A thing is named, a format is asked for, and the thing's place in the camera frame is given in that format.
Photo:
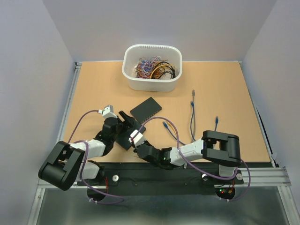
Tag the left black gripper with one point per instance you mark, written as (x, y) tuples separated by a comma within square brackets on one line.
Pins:
[(128, 120)]

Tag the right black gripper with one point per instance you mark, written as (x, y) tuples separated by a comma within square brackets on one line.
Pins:
[(146, 142)]

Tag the black network switch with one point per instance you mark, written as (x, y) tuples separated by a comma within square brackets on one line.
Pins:
[(145, 110), (123, 137)]

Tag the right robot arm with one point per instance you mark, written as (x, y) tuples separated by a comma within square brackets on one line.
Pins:
[(220, 148)]

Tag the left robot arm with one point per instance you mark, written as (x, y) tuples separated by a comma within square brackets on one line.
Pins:
[(67, 161)]

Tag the white plastic tub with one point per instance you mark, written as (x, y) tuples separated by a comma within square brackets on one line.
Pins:
[(152, 67)]

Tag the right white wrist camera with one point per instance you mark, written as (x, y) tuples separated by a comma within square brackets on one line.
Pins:
[(136, 138)]

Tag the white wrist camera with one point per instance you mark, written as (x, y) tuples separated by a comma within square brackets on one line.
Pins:
[(107, 112), (136, 138)]

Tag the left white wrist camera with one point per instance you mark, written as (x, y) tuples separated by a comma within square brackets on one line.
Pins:
[(107, 112)]

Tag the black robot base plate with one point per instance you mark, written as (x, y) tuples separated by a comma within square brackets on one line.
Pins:
[(119, 181)]

